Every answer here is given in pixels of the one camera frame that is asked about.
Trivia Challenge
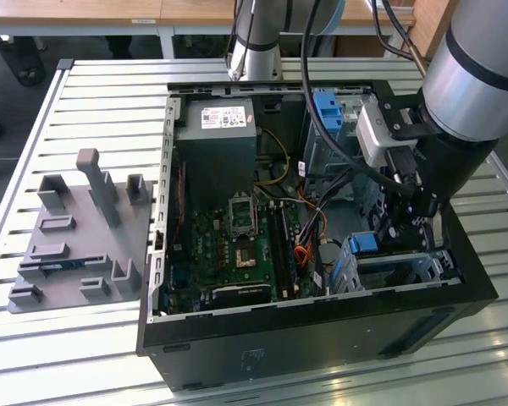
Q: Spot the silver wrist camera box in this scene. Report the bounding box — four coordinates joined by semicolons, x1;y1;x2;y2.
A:
355;99;424;169

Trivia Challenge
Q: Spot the yellow power wire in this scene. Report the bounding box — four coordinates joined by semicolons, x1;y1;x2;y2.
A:
253;126;291;187

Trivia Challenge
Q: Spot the green motherboard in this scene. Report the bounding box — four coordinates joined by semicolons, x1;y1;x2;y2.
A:
168;185;323;316

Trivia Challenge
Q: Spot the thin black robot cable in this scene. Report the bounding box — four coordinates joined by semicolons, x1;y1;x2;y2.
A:
369;0;432;76

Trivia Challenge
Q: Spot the grey parts rack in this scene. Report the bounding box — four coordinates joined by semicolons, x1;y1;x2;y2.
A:
7;147;160;315

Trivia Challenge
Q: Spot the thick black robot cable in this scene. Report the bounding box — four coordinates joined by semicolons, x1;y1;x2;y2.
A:
300;0;420;196

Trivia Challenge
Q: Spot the metal drive cage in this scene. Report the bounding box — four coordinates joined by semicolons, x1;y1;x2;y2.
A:
302;91;390;200

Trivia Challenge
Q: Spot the black open PC case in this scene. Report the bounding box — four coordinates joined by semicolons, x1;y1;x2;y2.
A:
135;79;500;392

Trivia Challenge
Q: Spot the thick black cable bundle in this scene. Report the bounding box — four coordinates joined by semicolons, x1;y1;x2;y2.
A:
300;162;367;212

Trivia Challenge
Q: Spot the black graphics card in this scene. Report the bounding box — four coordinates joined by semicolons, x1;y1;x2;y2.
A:
211;283;277;310

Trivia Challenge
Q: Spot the hard disk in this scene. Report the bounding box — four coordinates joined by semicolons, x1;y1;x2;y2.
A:
330;231;425;295

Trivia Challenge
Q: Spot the round grey case speaker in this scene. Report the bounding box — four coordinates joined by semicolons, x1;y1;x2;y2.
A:
318;238;345;272

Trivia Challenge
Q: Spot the orange wire bundle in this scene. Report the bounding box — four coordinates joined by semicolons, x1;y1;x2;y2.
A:
294;244;315;268

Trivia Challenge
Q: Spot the thin red wire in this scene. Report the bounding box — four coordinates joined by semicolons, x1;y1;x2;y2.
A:
172;162;187;251

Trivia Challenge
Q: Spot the brown wooden cabinet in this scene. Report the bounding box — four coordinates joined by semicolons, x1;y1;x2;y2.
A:
408;0;456;60

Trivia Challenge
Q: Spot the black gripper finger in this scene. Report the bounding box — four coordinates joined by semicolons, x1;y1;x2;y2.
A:
382;197;410;251
407;210;433;251

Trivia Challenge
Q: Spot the black office chair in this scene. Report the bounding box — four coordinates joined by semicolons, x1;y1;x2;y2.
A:
0;36;48;88

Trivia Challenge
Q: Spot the blue drive latch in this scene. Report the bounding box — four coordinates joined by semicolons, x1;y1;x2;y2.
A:
314;89;344;134

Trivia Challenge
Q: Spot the RAM stick with blue label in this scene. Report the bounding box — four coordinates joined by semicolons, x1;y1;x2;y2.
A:
37;260;86;272

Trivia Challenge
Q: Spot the metal perforated disk bay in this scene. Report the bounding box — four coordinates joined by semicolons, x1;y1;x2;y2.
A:
332;230;465;296

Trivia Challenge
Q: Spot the metal CPU socket cover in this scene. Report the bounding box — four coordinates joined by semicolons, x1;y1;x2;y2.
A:
228;192;259;239

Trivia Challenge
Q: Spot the multicolour wire bundle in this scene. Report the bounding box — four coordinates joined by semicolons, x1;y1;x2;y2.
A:
295;206;328;247

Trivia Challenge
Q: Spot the grey power supply unit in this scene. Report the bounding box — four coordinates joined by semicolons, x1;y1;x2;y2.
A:
175;97;260;202

